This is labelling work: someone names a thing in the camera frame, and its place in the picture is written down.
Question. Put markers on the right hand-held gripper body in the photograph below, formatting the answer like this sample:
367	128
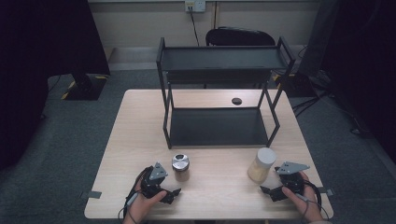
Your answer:
291	182

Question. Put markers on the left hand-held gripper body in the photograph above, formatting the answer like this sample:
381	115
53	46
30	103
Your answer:
152	183

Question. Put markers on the white-lidded pale spice jar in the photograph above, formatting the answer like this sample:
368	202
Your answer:
261	168

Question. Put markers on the silver-lidded glass spice jar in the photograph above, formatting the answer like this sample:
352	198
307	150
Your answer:
181	166

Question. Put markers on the black metal two-tier rack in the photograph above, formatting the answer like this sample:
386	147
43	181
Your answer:
218	127

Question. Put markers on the person's left hand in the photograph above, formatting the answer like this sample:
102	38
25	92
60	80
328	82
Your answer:
138	208

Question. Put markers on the person's right hand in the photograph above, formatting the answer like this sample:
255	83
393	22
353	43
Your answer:
306	207

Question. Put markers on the grey tape strip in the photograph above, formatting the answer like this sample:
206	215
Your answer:
327	191
91	194

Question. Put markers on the black round table grommet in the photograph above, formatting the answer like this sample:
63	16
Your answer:
237	101

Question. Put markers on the black stand base yellow tape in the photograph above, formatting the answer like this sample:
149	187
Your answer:
297	85
85	88

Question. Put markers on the dark curtain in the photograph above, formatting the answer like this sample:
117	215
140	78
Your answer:
364	62

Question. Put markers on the black chair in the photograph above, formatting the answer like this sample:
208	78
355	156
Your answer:
239	37

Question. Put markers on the black curtain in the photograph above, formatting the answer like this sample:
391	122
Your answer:
37	62

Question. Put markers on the white wall socket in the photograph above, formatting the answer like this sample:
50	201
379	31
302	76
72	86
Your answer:
195	4

